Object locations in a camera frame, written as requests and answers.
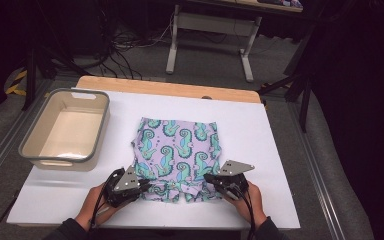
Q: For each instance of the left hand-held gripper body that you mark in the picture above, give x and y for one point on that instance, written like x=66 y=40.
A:
x=126 y=186

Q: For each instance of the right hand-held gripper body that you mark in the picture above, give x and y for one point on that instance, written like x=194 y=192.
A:
x=235 y=171

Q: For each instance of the purple seahorse print swimsuit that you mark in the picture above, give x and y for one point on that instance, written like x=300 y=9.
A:
x=176 y=156

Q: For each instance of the beige plastic basket grey rim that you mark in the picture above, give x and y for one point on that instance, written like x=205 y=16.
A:
x=35 y=141

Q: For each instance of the person's right hand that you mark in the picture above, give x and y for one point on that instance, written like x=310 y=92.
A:
x=251 y=203

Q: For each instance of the person's left hand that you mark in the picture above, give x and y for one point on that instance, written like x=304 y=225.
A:
x=91 y=206

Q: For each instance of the white board table cover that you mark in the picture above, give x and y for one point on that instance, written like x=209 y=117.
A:
x=80 y=196

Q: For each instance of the light wooden table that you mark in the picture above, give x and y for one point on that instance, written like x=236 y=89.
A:
x=153 y=87

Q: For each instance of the black metal stand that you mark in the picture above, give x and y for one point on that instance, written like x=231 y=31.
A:
x=30 y=76
x=304 y=100

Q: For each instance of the yellow black hazard tape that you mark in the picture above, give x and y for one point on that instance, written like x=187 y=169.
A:
x=16 y=87

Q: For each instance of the colourful cloth on desk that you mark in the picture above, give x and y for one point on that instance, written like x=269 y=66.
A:
x=288 y=3

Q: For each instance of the aluminium floor rail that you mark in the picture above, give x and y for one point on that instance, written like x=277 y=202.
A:
x=316 y=173
x=10 y=143

